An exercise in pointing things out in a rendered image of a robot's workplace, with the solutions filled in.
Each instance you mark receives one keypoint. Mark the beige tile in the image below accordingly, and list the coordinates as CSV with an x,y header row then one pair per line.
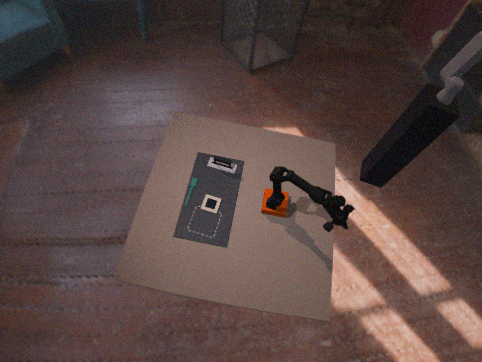
x,y
211,204

